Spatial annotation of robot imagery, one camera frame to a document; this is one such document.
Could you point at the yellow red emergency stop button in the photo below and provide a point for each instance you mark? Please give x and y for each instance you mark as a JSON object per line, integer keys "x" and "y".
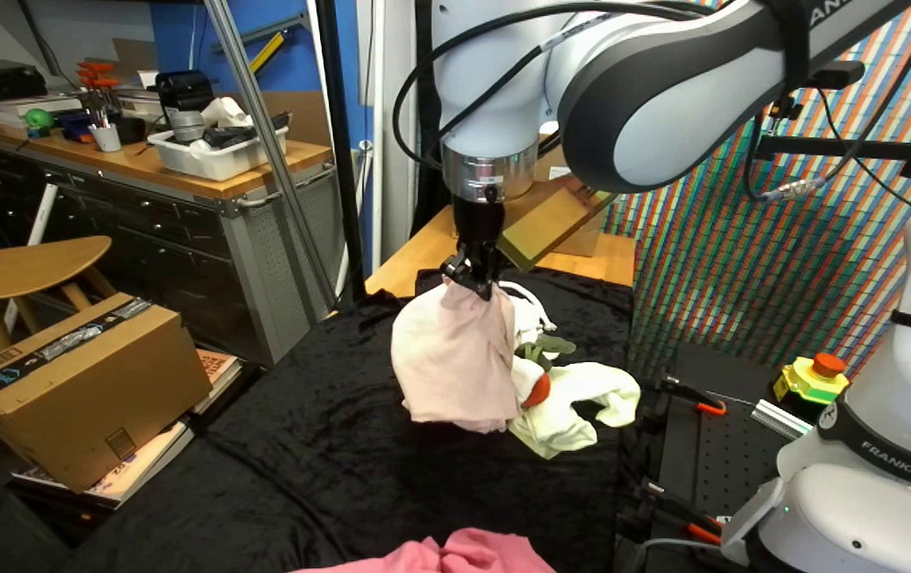
{"x": 812, "y": 379}

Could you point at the brown cardboard box on floor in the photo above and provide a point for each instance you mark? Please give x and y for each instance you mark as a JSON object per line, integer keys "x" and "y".
{"x": 86, "y": 392}

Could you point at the small white cloth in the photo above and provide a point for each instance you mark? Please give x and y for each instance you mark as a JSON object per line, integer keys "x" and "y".
{"x": 530, "y": 322}

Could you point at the white plastic bin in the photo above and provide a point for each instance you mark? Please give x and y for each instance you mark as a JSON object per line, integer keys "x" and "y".
{"x": 203, "y": 159}

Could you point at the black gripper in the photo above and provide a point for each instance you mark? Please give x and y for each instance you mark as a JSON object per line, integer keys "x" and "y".
{"x": 473, "y": 261}

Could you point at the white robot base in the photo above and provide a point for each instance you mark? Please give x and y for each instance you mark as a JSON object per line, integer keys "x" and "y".
{"x": 843, "y": 491}

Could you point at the wooden stool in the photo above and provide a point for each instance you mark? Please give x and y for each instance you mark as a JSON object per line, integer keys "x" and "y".
{"x": 51, "y": 265}

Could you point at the wooden workbench cabinet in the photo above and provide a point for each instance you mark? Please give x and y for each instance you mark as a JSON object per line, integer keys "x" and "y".
{"x": 234, "y": 258}

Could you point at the pale green cloth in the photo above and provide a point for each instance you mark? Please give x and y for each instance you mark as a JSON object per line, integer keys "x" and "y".
{"x": 558, "y": 428}

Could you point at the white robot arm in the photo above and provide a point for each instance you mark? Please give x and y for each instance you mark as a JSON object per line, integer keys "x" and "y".
{"x": 642, "y": 90}

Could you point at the black velvet table cloth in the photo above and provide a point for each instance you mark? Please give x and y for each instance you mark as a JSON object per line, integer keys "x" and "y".
{"x": 318, "y": 463}

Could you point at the black vertical pole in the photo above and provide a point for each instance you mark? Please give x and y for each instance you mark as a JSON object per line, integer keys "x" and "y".
{"x": 333, "y": 88}

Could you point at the red plush strawberry toy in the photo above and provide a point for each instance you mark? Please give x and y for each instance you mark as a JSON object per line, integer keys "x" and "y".
{"x": 530, "y": 368}

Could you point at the peach cloth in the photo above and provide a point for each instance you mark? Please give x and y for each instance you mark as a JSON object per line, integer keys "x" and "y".
{"x": 453, "y": 357}

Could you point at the pink cloth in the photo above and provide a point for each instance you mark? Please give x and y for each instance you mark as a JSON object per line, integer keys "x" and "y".
{"x": 462, "y": 551}

